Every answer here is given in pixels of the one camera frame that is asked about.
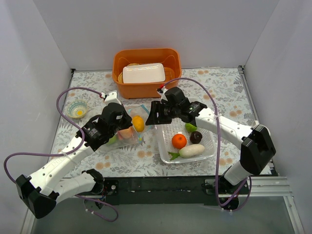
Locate yellow mango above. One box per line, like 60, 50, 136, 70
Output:
132, 116, 145, 133

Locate clear zip top bag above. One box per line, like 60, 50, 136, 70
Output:
101, 104, 151, 151

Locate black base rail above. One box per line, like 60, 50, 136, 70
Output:
82, 174, 252, 205

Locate peach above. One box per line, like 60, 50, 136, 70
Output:
118, 127, 133, 139

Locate white rectangular dish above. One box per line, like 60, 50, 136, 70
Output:
122, 63, 166, 84

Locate white plastic basket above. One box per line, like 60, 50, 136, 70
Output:
155, 118, 216, 164

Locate white radish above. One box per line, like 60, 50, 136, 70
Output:
168, 144, 205, 160

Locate orange tangerine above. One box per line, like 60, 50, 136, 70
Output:
171, 134, 187, 149

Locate green apple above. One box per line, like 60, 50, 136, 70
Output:
106, 135, 118, 145

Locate patterned small bowl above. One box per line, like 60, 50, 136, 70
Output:
66, 100, 88, 118

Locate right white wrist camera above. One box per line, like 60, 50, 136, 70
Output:
157, 87, 169, 104

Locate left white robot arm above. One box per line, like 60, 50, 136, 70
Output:
16, 102, 132, 219

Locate floral table mat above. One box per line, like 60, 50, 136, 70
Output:
50, 67, 273, 177

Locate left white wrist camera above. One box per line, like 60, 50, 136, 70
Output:
101, 90, 120, 104

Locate yellow plate in tub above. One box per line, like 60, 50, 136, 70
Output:
117, 63, 138, 83

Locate white cup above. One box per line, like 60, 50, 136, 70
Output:
252, 120, 259, 127

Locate green lime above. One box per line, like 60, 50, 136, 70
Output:
185, 123, 197, 133

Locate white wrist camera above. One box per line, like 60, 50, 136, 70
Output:
157, 87, 169, 104
101, 90, 120, 104

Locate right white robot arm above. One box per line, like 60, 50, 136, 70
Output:
146, 87, 276, 194

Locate orange plastic tub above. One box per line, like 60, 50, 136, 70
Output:
112, 48, 182, 99

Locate dark purple mangosteen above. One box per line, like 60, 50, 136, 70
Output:
190, 131, 203, 144

